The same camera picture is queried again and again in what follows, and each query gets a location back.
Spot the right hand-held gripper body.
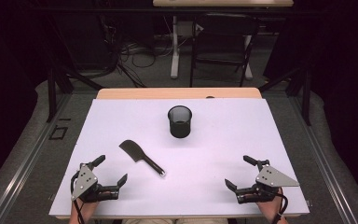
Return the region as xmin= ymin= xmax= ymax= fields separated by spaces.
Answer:
xmin=235 ymin=160 xmax=301 ymax=205

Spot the white-legged background table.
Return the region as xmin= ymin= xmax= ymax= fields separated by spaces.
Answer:
xmin=152 ymin=0 xmax=295 ymax=80

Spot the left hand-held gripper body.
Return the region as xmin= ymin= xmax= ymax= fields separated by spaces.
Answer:
xmin=70 ymin=161 xmax=120 ymax=203

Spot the person's right hand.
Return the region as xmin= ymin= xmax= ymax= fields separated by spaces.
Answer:
xmin=255 ymin=188 xmax=289 ymax=219

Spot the metal floor rail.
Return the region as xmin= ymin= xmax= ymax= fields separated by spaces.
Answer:
xmin=287 ymin=95 xmax=358 ymax=224
xmin=0 ymin=92 xmax=73 ymax=224

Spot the white box under table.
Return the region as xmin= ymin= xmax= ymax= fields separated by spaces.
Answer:
xmin=176 ymin=20 xmax=205 ymax=39

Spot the black mesh cup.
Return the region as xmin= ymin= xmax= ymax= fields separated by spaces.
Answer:
xmin=167 ymin=105 xmax=193 ymax=139

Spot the white table mat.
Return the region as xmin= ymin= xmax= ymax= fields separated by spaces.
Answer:
xmin=48 ymin=98 xmax=310 ymax=217

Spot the black kitchen knife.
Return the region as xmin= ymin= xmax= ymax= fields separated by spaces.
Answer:
xmin=118 ymin=139 xmax=167 ymax=177

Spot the person's left hand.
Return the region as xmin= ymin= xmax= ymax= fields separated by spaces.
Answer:
xmin=73 ymin=198 xmax=101 ymax=217

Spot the black metal stand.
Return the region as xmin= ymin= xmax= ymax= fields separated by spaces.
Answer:
xmin=257 ymin=63 xmax=312 ymax=127
xmin=45 ymin=65 xmax=105 ymax=124

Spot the black folding chair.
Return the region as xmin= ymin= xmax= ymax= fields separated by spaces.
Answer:
xmin=188 ymin=12 xmax=261 ymax=89

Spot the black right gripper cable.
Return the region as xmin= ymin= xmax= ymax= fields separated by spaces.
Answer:
xmin=269 ymin=188 xmax=289 ymax=224

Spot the bundle of floor cables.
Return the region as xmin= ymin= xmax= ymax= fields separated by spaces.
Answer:
xmin=97 ymin=15 xmax=158 ymax=89

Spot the black horizontal bar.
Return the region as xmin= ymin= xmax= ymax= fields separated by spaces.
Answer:
xmin=27 ymin=7 xmax=324 ymax=15

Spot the wooden table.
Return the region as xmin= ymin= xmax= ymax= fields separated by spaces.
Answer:
xmin=48 ymin=87 xmax=310 ymax=220

